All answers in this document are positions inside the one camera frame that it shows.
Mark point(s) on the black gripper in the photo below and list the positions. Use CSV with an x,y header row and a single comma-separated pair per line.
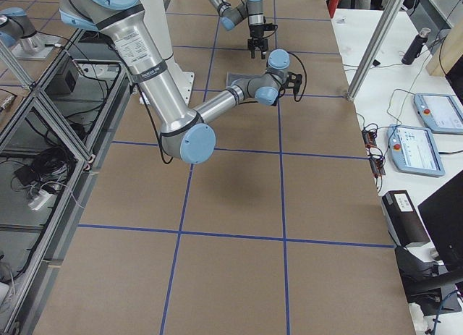
x,y
256,32

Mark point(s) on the pink and grey towel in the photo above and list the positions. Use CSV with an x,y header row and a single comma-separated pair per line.
x,y
232,77

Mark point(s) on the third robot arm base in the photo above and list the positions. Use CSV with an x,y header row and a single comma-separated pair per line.
x,y
20,35

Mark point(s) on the black water bottle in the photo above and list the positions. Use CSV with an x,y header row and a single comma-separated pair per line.
x,y
416,46

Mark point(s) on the near teach pendant tablet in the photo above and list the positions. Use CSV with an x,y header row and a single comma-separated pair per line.
x,y
414,151

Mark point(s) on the teach pendant tablet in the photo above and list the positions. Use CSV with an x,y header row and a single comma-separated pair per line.
x,y
414,151
439,112

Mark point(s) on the far teach pendant tablet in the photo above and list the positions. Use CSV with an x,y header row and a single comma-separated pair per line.
x,y
439,112

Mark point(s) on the black box with label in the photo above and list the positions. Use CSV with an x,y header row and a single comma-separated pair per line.
x,y
404,224

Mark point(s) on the black monitor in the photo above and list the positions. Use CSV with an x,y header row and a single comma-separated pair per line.
x,y
441,214

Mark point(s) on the white power strip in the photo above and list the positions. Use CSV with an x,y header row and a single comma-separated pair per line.
x,y
39,200

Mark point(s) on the black monitor stand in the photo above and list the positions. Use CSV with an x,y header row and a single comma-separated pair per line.
x,y
427,283

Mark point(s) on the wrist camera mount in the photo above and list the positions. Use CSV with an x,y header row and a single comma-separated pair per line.
x,y
270,26
293,82

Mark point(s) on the circuit board with wires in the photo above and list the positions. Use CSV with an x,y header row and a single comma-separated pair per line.
x,y
374,153

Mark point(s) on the aluminium frame post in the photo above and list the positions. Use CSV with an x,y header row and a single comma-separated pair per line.
x,y
379,34

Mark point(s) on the black box under frame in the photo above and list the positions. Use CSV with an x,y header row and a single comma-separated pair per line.
x,y
65,79

